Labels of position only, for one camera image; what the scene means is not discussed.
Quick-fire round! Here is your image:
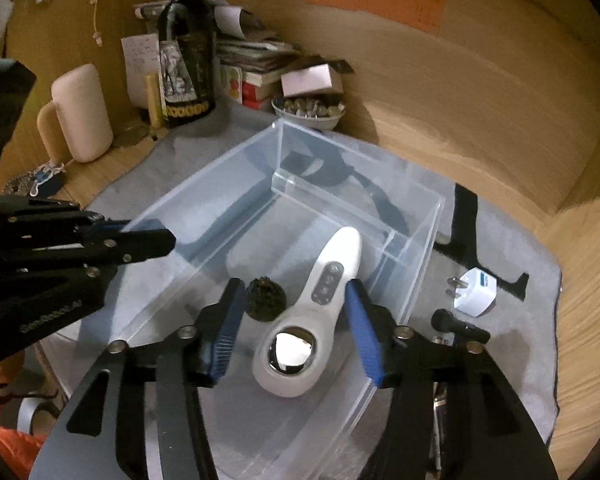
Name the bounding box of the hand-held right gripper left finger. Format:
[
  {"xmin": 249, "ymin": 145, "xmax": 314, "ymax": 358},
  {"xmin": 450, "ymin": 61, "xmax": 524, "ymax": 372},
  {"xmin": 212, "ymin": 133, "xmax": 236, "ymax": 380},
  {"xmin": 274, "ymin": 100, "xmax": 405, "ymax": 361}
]
[{"xmin": 30, "ymin": 277, "xmax": 248, "ymax": 480}]

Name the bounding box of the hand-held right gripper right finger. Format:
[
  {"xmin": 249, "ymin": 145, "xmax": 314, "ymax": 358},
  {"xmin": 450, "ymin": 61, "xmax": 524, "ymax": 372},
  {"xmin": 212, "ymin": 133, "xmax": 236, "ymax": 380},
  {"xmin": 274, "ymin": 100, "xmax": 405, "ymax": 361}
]
[{"xmin": 344, "ymin": 279, "xmax": 571, "ymax": 480}]

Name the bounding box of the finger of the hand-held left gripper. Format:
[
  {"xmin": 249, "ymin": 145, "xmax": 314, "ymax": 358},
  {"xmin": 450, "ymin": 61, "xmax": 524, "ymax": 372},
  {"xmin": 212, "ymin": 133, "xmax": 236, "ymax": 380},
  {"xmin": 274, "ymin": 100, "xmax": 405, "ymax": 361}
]
[
  {"xmin": 0, "ymin": 230, "xmax": 177, "ymax": 276},
  {"xmin": 0, "ymin": 197, "xmax": 162, "ymax": 241}
]

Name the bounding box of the white handheld massager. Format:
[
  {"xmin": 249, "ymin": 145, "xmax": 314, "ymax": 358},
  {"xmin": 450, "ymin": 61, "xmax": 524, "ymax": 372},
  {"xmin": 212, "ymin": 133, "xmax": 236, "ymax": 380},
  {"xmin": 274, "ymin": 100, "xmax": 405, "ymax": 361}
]
[{"xmin": 252, "ymin": 226, "xmax": 363, "ymax": 398}]

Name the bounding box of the clear plastic storage box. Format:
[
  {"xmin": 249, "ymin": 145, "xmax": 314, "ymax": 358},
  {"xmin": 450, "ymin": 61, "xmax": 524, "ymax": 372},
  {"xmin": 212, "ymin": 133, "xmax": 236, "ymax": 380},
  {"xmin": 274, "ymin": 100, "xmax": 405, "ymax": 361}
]
[{"xmin": 77, "ymin": 119, "xmax": 446, "ymax": 480}]

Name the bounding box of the small black flashlight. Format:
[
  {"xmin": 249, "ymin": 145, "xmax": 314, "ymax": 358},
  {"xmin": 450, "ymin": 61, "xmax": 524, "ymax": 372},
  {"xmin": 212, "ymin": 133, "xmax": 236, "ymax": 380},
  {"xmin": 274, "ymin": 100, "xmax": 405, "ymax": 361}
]
[{"xmin": 430, "ymin": 308, "xmax": 491, "ymax": 346}]

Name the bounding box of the white plug adapter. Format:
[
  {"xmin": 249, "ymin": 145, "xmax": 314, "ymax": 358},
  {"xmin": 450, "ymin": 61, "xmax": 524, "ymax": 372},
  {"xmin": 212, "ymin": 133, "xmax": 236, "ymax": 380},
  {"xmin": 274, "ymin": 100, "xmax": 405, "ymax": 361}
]
[{"xmin": 447, "ymin": 267, "xmax": 496, "ymax": 318}]

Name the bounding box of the dark spiky ball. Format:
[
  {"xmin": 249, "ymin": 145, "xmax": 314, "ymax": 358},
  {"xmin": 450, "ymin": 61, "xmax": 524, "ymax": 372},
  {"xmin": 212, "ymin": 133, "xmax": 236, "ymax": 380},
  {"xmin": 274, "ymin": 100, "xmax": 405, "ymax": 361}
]
[{"xmin": 243, "ymin": 276, "xmax": 287, "ymax": 320}]

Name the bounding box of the grey tape roll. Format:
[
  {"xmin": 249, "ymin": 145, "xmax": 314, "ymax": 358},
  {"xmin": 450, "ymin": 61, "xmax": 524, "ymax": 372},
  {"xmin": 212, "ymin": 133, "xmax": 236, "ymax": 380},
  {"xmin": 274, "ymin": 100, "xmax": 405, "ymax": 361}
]
[{"xmin": 17, "ymin": 395, "xmax": 61, "ymax": 433}]

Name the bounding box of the blue printed pouch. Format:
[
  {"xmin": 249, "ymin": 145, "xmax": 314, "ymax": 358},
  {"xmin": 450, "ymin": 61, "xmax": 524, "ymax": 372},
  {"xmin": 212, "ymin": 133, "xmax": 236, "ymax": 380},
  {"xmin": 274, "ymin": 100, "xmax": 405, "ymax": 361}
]
[{"xmin": 2, "ymin": 160, "xmax": 67, "ymax": 198}]

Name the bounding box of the gold cylindrical tube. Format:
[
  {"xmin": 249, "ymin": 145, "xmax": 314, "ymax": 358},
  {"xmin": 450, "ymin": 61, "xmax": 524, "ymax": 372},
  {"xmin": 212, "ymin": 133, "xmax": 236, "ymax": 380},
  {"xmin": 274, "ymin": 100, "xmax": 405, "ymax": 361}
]
[{"xmin": 145, "ymin": 74, "xmax": 167, "ymax": 130}]

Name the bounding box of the cream tall mug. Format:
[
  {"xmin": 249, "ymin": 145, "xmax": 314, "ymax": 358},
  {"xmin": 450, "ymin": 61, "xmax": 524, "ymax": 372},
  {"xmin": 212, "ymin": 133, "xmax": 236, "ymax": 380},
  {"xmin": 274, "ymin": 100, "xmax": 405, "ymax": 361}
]
[{"xmin": 36, "ymin": 63, "xmax": 114, "ymax": 163}]

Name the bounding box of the grey mat with black pattern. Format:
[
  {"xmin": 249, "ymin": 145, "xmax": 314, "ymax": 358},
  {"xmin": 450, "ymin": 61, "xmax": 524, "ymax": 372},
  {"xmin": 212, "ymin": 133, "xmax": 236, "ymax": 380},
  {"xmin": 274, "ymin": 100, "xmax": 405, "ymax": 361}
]
[{"xmin": 40, "ymin": 105, "xmax": 563, "ymax": 480}]

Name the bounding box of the orange cloth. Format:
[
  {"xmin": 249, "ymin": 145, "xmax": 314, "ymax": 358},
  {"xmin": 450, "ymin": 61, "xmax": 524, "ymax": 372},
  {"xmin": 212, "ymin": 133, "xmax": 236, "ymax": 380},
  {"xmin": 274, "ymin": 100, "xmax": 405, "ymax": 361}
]
[{"xmin": 0, "ymin": 360, "xmax": 47, "ymax": 480}]

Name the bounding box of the white handwritten paper note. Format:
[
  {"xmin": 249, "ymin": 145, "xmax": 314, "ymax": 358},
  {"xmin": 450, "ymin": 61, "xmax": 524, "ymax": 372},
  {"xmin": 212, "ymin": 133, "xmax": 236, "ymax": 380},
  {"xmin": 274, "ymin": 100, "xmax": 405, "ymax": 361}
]
[{"xmin": 121, "ymin": 35, "xmax": 161, "ymax": 108}]

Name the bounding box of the white card with coloured dots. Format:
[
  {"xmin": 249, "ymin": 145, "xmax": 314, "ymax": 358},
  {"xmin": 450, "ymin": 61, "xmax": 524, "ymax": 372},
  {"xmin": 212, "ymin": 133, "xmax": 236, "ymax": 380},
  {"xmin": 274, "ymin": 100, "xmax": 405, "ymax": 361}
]
[{"xmin": 222, "ymin": 65, "xmax": 243, "ymax": 103}]

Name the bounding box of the dark wine bottle elephant label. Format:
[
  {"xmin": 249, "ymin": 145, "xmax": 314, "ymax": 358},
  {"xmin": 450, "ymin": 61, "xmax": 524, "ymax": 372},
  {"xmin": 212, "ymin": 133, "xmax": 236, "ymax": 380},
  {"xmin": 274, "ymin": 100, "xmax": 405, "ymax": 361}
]
[{"xmin": 157, "ymin": 0, "xmax": 217, "ymax": 128}]

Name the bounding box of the stack of books and papers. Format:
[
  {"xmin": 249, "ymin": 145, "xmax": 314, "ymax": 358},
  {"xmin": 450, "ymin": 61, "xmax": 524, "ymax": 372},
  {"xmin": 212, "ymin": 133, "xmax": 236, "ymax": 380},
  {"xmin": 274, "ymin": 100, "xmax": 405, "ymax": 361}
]
[{"xmin": 215, "ymin": 35, "xmax": 301, "ymax": 111}]

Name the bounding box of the bowl of marbles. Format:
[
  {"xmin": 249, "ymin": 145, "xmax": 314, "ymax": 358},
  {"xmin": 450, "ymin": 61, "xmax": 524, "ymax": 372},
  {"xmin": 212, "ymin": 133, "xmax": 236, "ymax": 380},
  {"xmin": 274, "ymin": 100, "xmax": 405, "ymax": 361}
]
[{"xmin": 271, "ymin": 95, "xmax": 347, "ymax": 132}]

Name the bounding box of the rolled printed paper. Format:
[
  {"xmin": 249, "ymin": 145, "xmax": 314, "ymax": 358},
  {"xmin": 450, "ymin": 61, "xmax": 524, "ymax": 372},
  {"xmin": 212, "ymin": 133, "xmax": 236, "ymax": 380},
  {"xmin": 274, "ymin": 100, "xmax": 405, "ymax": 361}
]
[{"xmin": 132, "ymin": 2, "xmax": 171, "ymax": 22}]

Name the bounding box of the small pale pink box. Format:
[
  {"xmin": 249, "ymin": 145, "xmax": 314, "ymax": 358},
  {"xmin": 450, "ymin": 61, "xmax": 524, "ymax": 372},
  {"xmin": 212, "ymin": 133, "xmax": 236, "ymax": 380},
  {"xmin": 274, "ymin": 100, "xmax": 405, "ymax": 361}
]
[{"xmin": 281, "ymin": 64, "xmax": 333, "ymax": 97}]

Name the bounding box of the curled white paper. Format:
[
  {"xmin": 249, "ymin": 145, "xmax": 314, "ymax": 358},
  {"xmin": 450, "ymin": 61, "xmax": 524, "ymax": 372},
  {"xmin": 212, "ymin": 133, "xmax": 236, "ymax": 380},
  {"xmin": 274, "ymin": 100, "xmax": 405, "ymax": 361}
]
[{"xmin": 212, "ymin": 6, "xmax": 246, "ymax": 38}]

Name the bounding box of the orange sticky note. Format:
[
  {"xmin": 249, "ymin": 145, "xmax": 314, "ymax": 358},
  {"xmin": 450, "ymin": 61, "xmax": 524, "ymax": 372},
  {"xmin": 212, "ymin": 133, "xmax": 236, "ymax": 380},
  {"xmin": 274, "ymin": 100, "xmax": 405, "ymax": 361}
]
[{"xmin": 304, "ymin": 0, "xmax": 446, "ymax": 36}]

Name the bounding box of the white hanging cord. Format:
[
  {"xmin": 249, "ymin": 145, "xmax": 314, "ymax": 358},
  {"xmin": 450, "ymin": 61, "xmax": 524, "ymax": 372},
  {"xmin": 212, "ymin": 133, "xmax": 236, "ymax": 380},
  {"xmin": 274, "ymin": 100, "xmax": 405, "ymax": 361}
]
[{"xmin": 87, "ymin": 0, "xmax": 106, "ymax": 48}]

